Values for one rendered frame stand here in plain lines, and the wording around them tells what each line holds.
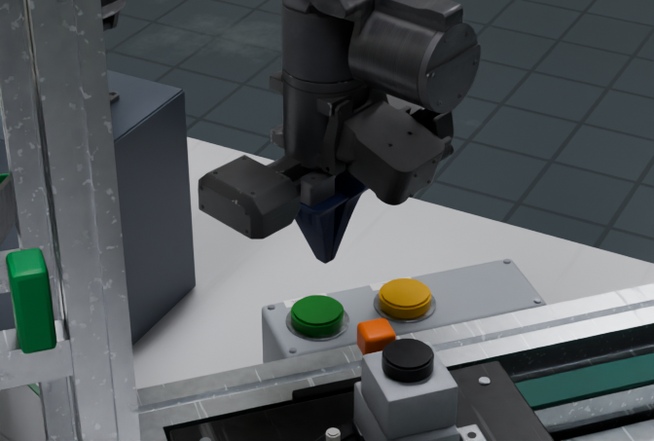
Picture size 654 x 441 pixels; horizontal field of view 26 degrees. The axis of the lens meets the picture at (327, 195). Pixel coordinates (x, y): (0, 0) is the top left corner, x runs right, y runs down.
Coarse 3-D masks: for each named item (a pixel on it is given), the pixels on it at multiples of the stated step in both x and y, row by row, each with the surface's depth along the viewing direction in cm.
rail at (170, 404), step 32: (640, 288) 110; (480, 320) 106; (512, 320) 106; (544, 320) 106; (576, 320) 107; (608, 320) 106; (640, 320) 106; (320, 352) 103; (352, 352) 103; (448, 352) 103; (480, 352) 103; (512, 352) 103; (544, 352) 104; (576, 352) 105; (608, 352) 106; (640, 352) 108; (192, 384) 100; (224, 384) 100; (256, 384) 100; (288, 384) 100; (320, 384) 100; (352, 384) 99; (160, 416) 97; (192, 416) 97; (224, 416) 97
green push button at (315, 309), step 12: (300, 300) 107; (312, 300) 107; (324, 300) 107; (336, 300) 107; (300, 312) 105; (312, 312) 105; (324, 312) 105; (336, 312) 105; (300, 324) 104; (312, 324) 104; (324, 324) 104; (336, 324) 105
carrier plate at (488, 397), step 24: (456, 384) 98; (480, 384) 98; (504, 384) 98; (288, 408) 96; (312, 408) 96; (336, 408) 96; (480, 408) 96; (504, 408) 96; (528, 408) 96; (192, 432) 94; (216, 432) 94; (240, 432) 94; (264, 432) 94; (288, 432) 94; (312, 432) 94; (504, 432) 94; (528, 432) 94
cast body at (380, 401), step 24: (384, 360) 81; (408, 360) 81; (432, 360) 81; (360, 384) 85; (384, 384) 80; (408, 384) 80; (432, 384) 80; (360, 408) 85; (384, 408) 80; (408, 408) 80; (432, 408) 81; (456, 408) 81; (384, 432) 81; (408, 432) 81; (432, 432) 81; (456, 432) 82
